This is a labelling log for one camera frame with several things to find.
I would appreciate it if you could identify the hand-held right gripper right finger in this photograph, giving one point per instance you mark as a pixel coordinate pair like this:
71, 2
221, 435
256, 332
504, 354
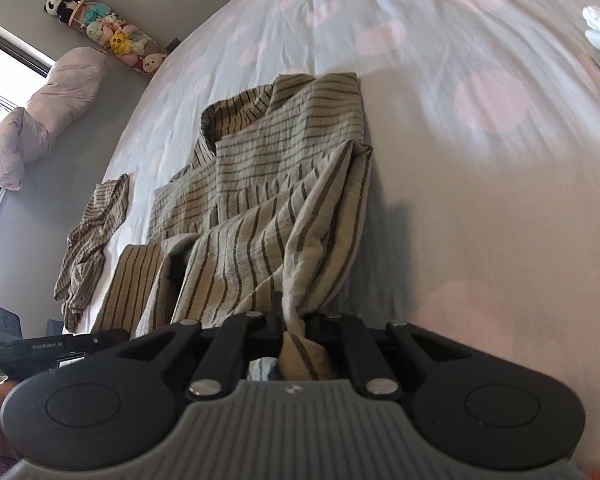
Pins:
320, 332

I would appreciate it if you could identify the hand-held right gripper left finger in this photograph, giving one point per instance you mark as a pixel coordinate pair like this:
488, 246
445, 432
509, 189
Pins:
274, 327

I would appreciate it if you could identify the beige striped pants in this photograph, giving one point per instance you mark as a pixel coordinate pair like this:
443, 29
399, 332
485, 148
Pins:
90, 230

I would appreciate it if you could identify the beige striped shirt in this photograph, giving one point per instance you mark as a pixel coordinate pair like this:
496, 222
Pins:
280, 160

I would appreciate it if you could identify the person's red fleece clothing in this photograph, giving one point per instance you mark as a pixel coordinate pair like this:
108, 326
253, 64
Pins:
2, 400

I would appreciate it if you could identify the bed with pink dotted sheet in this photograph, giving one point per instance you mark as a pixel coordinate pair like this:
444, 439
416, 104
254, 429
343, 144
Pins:
455, 210

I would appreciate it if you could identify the pink bundled quilt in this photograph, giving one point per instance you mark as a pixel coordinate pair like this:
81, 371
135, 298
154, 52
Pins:
55, 100

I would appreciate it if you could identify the window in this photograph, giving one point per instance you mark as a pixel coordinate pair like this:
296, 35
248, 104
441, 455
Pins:
0, 60

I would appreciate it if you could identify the column of plush toys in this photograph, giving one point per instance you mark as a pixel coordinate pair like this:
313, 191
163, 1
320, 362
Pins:
120, 42

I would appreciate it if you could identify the panda plush toy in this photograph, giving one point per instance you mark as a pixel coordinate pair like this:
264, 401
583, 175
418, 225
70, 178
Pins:
62, 5

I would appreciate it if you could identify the dark wall outlet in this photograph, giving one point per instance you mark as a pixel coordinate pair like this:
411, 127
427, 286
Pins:
174, 45

